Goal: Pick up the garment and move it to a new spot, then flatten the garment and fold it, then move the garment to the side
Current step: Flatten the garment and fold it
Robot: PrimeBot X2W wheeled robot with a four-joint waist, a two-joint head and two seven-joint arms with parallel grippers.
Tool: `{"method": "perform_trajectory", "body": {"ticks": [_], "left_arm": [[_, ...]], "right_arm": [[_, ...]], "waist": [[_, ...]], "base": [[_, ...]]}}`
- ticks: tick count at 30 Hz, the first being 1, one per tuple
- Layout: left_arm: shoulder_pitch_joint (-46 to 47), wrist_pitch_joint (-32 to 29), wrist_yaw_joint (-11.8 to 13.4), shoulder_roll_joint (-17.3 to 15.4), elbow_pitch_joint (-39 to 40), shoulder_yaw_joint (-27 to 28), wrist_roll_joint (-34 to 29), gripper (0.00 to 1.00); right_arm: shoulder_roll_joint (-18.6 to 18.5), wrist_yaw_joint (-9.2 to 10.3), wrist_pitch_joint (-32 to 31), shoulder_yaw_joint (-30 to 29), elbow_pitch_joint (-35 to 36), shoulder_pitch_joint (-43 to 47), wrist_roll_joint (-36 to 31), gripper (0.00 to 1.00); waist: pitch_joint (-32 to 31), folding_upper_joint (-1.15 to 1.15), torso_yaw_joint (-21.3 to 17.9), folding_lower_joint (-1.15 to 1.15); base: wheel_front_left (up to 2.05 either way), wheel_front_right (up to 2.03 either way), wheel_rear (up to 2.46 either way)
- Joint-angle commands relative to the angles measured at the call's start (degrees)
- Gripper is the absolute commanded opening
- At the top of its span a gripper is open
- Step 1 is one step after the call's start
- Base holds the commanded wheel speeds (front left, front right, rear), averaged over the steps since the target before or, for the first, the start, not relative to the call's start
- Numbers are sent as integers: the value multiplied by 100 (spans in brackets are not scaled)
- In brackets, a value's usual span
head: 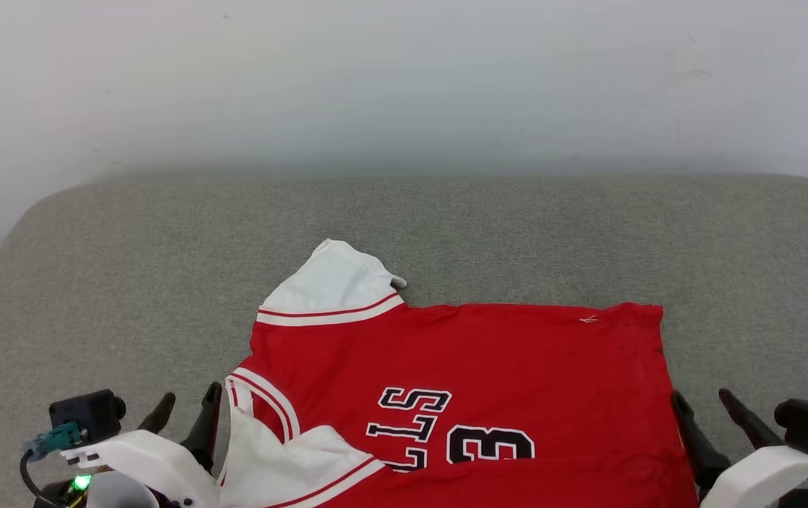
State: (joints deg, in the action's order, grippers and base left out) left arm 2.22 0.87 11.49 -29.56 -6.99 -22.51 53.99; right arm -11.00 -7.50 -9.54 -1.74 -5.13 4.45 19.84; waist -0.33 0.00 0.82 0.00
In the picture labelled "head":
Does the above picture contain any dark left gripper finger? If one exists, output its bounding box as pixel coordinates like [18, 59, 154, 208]
[179, 382, 223, 472]
[137, 392, 176, 435]

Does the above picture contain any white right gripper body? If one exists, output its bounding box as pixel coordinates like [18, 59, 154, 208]
[700, 446, 808, 508]

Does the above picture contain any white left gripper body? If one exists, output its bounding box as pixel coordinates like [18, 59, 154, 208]
[60, 429, 222, 508]

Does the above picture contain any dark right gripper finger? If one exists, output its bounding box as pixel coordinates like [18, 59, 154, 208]
[718, 388, 785, 450]
[670, 390, 732, 495]

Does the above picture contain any red and white basketball jersey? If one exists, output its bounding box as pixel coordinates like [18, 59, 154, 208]
[217, 238, 702, 508]

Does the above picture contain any grey fabric sofa cushion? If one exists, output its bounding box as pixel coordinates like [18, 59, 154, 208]
[0, 175, 808, 508]

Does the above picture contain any teal left cable connector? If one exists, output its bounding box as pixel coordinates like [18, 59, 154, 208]
[28, 422, 85, 458]

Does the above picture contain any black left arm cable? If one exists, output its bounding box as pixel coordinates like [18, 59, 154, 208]
[20, 448, 59, 506]

